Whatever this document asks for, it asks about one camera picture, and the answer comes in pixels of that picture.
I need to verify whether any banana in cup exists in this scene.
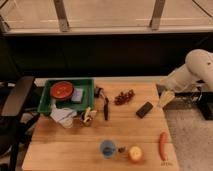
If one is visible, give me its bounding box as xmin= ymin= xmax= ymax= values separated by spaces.
xmin=80 ymin=107 xmax=97 ymax=126

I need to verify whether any black office chair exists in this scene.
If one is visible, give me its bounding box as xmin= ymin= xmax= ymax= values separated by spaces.
xmin=0 ymin=76 xmax=40 ymax=171

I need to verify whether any black eraser block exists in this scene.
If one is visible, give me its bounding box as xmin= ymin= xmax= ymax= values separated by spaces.
xmin=136 ymin=102 xmax=153 ymax=118

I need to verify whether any red bowl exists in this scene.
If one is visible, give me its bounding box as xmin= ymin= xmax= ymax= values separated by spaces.
xmin=50 ymin=81 xmax=74 ymax=100

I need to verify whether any grey sponge in tray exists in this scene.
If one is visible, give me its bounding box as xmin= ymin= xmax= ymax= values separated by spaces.
xmin=71 ymin=88 xmax=84 ymax=103

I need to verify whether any blue cup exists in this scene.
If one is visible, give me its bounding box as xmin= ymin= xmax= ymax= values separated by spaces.
xmin=99 ymin=140 xmax=116 ymax=158

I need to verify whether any white crumpled cloth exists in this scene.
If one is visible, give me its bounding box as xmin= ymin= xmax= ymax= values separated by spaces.
xmin=50 ymin=105 xmax=77 ymax=128

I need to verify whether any green plastic tray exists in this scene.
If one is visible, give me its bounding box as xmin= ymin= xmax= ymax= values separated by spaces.
xmin=37 ymin=78 xmax=94 ymax=116

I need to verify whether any bunch of red grapes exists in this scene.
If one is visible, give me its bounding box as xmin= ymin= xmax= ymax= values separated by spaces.
xmin=114 ymin=89 xmax=135 ymax=105

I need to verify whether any orange carrot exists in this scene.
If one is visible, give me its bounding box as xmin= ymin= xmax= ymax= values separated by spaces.
xmin=159 ymin=132 xmax=168 ymax=161

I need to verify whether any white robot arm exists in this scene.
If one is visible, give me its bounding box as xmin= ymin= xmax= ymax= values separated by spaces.
xmin=158 ymin=49 xmax=213 ymax=108

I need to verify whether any black handled knife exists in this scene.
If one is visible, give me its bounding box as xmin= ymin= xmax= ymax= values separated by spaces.
xmin=100 ymin=90 xmax=109 ymax=121

